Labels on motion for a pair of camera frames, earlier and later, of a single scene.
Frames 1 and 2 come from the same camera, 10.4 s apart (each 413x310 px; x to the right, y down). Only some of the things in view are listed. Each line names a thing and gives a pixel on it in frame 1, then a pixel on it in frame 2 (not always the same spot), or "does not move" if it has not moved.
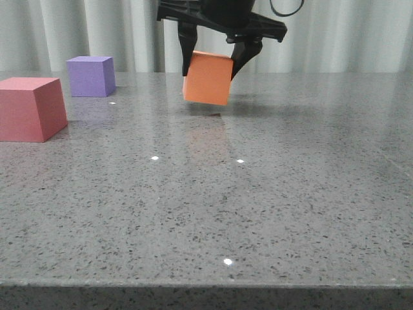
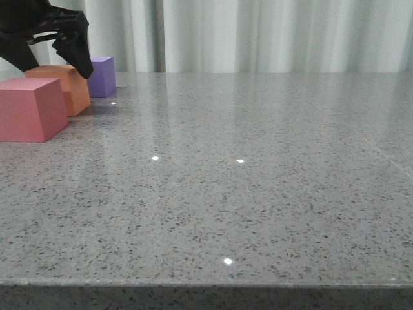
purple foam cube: [91, 76] does not move
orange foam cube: [208, 78] -> [75, 86]
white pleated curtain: [322, 36] does not move
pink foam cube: [31, 109] does not move
